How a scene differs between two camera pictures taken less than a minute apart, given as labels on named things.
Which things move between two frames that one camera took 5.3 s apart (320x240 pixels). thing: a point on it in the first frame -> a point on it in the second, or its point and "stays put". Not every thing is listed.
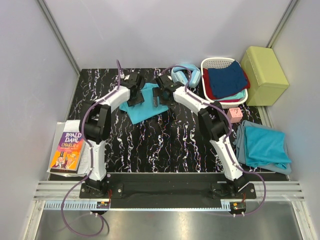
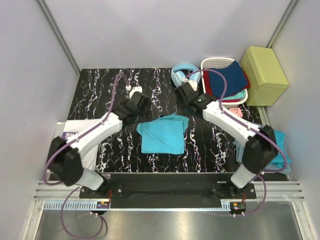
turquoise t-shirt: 140,112 -> 164,135
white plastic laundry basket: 219,63 stays put
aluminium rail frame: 66,195 stays put
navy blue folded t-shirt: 225,81 stays put
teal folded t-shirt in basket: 240,95 stays put
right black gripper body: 162,91 -> 182,106
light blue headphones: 194,72 stays put
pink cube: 234,114 stays put
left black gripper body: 136,100 -> 144,100
